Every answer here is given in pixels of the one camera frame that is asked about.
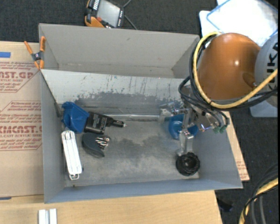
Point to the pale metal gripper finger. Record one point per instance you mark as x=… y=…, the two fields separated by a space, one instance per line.
x=171 y=112
x=184 y=143

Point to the black ribbed round knob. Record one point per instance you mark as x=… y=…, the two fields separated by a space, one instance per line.
x=187 y=164

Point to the brown cardboard board, red print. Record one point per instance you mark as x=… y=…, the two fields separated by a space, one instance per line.
x=18 y=167

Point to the dark grey screwdriver bit case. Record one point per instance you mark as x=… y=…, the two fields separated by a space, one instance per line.
x=92 y=146

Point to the grey metal bin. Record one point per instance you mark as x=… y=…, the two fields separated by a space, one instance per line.
x=140 y=148

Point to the black power adapter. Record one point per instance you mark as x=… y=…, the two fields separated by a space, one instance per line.
x=98 y=123

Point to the blue plastic bowl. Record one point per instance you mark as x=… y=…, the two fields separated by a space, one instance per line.
x=175 y=127

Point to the white long flat tool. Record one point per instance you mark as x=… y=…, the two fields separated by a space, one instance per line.
x=71 y=154

